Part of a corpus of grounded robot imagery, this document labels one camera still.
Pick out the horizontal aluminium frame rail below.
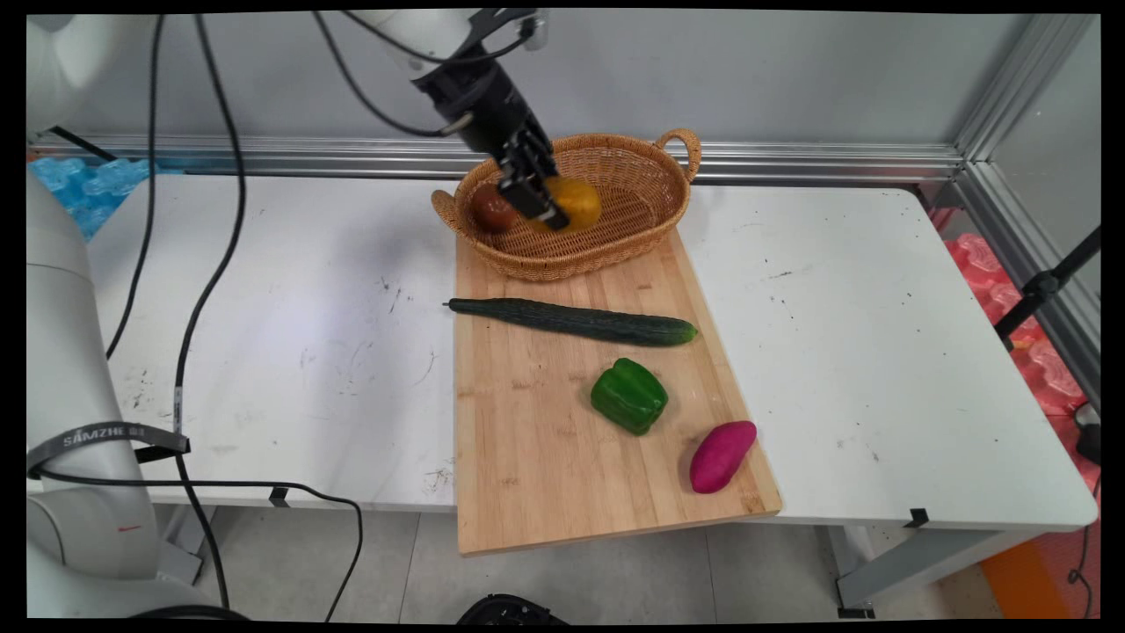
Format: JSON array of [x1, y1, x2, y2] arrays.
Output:
[[35, 127, 965, 186]]

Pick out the grey metal table leg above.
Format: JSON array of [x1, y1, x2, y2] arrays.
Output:
[[156, 505, 217, 587], [833, 525, 1049, 619]]

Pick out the purple sweet potato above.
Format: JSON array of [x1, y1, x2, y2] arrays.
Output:
[[689, 420, 758, 495]]

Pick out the dark green cucumber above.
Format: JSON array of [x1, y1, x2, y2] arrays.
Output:
[[443, 297, 700, 347]]

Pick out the thin black looping cable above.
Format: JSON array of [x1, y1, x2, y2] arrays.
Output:
[[26, 469, 365, 622]]

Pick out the thick black cable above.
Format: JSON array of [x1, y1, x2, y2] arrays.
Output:
[[171, 13, 249, 613]]

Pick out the black printed velcro strap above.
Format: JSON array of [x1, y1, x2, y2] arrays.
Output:
[[26, 421, 192, 481]]

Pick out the yellow bell pepper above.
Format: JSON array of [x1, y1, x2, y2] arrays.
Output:
[[529, 175, 605, 235]]

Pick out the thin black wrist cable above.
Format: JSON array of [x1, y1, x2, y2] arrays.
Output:
[[105, 13, 166, 362]]

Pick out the black stand pole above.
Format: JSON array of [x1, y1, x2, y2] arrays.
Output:
[[993, 226, 1101, 353]]

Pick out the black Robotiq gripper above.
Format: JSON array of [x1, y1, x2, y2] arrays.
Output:
[[411, 55, 572, 233]]

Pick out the green bell pepper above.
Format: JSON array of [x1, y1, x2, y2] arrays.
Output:
[[590, 357, 670, 436]]

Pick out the woven wicker basket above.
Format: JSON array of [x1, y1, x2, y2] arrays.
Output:
[[431, 128, 703, 283]]

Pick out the aluminium corner frame profile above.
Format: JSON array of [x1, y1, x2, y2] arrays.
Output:
[[954, 13, 1101, 412]]

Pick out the black cable with metal end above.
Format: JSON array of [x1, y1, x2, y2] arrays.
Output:
[[311, 11, 468, 140]]

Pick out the black round floor object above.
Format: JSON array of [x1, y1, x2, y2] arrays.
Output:
[[456, 593, 570, 626]]

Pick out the blue foam mats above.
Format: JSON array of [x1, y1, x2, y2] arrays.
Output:
[[26, 156, 187, 244]]

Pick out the small black box device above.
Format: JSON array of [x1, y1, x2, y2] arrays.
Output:
[[1073, 402, 1101, 467]]

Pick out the red brown tomato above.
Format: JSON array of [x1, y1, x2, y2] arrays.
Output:
[[470, 183, 521, 235]]

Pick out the pink foam mats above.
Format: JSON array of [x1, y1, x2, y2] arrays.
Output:
[[930, 207, 1101, 493]]

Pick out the orange floor mat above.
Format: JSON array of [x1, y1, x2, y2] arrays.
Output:
[[978, 526, 1101, 621]]

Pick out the wooden cutting board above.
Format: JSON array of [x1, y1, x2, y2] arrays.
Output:
[[453, 227, 784, 557]]

